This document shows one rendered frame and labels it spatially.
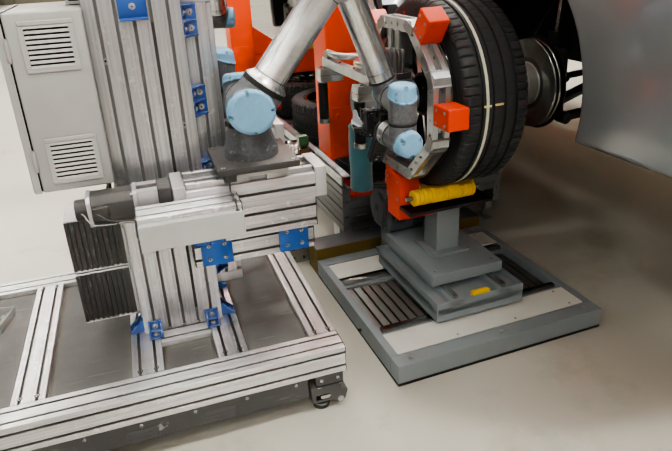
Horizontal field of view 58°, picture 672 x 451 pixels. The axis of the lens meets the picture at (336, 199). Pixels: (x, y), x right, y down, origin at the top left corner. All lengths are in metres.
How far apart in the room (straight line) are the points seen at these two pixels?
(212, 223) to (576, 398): 1.27
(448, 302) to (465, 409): 0.39
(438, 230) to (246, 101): 1.12
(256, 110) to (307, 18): 0.25
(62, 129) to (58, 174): 0.12
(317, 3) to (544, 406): 1.38
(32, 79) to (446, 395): 1.52
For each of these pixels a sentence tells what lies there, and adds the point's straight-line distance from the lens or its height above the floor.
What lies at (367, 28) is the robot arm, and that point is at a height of 1.14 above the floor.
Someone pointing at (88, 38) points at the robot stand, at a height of 1.15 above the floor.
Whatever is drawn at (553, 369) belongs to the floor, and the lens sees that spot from 2.23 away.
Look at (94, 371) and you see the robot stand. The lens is 2.00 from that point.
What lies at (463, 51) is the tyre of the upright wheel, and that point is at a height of 1.04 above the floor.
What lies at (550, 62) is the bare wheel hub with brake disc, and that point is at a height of 0.94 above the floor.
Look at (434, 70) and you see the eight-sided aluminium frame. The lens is 1.90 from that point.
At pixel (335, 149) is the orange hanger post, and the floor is 0.56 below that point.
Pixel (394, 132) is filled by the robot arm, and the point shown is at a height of 0.88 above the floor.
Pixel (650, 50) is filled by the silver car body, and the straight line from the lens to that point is 1.81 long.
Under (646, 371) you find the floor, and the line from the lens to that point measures 2.32.
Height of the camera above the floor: 1.34
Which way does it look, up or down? 23 degrees down
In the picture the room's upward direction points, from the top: 3 degrees counter-clockwise
